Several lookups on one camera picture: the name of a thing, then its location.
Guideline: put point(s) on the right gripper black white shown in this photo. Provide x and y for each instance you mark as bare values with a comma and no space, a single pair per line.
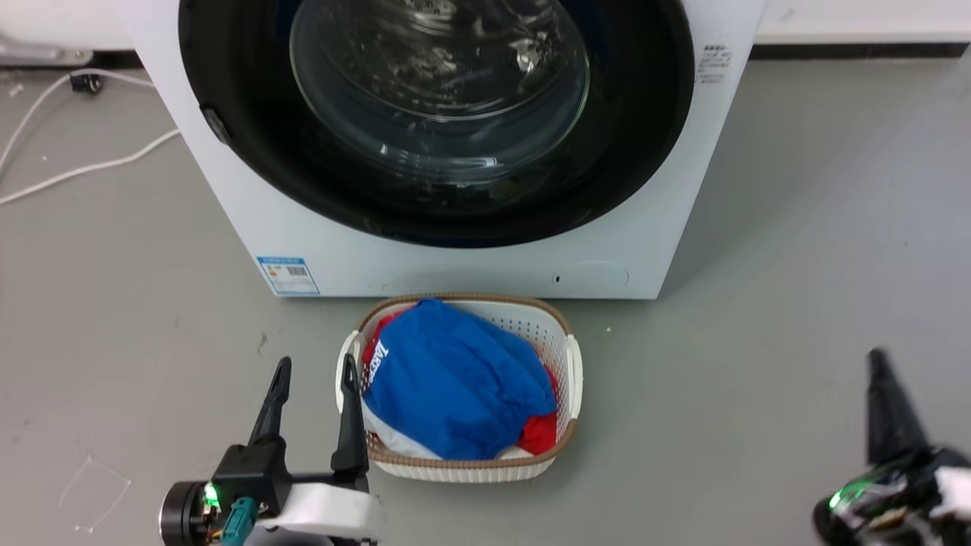
903,500

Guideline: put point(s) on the black plug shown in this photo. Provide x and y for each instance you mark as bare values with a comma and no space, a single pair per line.
86,82

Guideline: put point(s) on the red garment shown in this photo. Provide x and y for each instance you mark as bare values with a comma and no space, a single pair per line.
540,434

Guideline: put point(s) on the round black glass washer door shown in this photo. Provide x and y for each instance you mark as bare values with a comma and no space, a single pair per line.
622,152

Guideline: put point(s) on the white grey power strip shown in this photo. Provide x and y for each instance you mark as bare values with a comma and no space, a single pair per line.
38,50

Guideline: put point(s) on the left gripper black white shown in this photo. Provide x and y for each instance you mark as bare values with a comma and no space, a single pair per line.
258,478

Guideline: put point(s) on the white perforated laundry basket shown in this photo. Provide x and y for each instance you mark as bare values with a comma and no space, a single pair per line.
557,345

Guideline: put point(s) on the blue energy label sticker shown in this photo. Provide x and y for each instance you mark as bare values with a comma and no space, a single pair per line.
287,275

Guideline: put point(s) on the small printed text sticker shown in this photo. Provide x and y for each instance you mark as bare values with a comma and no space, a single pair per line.
713,64

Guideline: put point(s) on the blue garment with white print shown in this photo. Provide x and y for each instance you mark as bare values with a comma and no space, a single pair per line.
455,379

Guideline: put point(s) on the white front-load washing machine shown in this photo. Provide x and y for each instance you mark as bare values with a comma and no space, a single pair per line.
470,265

